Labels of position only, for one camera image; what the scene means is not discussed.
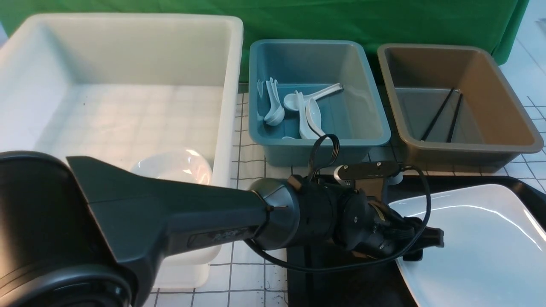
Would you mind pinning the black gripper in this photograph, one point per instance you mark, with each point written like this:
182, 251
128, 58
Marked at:
378, 232

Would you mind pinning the large white square plate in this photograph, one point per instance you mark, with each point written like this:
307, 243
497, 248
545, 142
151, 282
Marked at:
494, 252

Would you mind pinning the black chopstick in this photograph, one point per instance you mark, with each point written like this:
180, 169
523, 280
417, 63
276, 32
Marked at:
455, 118
436, 117

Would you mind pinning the white soup spoon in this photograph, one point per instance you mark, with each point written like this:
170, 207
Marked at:
314, 117

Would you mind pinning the small white bowl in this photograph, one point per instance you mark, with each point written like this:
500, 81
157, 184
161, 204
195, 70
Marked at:
184, 165

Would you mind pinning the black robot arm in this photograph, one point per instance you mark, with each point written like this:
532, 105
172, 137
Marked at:
84, 233

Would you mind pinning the black serving tray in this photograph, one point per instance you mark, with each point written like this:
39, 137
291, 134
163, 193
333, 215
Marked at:
380, 286

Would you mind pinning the brown plastic bin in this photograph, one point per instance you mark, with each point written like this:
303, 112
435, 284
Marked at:
492, 128

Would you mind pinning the white spoon centre front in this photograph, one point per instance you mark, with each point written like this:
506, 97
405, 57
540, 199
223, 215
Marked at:
305, 131

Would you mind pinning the white spoon leaning left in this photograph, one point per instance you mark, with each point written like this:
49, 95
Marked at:
276, 113

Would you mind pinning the teal plastic bin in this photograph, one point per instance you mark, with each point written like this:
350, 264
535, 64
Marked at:
355, 114

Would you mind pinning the white fork in teal bin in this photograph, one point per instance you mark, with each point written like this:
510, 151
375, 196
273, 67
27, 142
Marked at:
260, 90

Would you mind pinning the green cloth backdrop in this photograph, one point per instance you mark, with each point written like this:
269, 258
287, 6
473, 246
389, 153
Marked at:
488, 24

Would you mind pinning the large white plastic bin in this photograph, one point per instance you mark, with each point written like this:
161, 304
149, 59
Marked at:
123, 87

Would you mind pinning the white spoon long handle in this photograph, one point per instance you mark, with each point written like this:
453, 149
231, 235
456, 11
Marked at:
290, 101

